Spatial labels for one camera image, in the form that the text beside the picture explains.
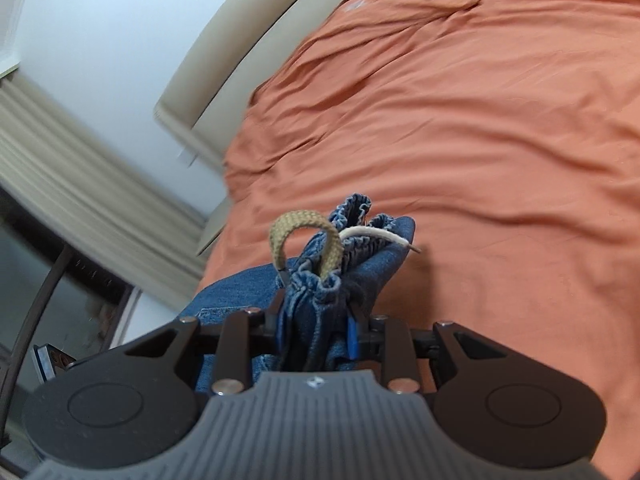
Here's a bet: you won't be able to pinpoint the blue denim jeans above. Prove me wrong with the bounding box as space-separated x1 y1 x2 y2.
178 192 422 396

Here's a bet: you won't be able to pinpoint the dark window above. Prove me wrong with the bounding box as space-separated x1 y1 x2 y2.
0 186 134 476

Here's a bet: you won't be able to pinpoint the beige curtain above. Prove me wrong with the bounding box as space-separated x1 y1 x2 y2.
1 72 204 310

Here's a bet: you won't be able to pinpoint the orange duvet cover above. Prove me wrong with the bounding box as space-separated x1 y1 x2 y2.
203 0 639 479

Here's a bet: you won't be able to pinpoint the beige upholstered headboard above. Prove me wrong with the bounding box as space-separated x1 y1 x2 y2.
153 0 392 256

